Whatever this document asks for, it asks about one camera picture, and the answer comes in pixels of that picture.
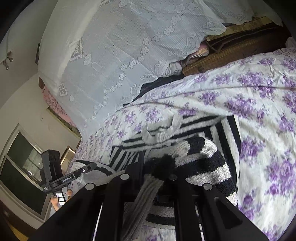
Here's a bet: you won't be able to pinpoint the black and white striped sweater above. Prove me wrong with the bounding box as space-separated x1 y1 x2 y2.
73 115 242 241

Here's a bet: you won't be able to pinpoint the white lace cover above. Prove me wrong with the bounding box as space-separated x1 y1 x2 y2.
37 0 284 137

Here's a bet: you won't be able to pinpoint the black cloth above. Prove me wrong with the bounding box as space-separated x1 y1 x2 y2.
122 75 185 107

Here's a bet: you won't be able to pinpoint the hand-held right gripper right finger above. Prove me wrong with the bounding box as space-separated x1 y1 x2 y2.
169 175 270 241

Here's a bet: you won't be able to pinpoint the pink floral cloth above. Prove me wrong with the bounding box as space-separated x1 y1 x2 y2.
42 85 72 116

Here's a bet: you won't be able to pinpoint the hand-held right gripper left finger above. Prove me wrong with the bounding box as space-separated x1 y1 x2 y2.
28 152 145 241

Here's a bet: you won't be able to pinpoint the white framed window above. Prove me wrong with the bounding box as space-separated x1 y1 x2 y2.
0 124 81 220

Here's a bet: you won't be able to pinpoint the woven wooden headboard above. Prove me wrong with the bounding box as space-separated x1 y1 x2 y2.
183 17 292 77

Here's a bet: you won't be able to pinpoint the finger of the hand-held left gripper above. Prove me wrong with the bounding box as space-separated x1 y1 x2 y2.
74 162 97 179

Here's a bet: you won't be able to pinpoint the metal wall hooks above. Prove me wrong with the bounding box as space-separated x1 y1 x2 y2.
2 51 14 70

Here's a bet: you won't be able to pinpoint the purple floral bedsheet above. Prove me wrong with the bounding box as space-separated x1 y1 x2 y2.
72 47 296 241

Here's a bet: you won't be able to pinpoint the person's left hand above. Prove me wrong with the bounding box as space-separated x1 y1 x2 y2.
51 189 73 212

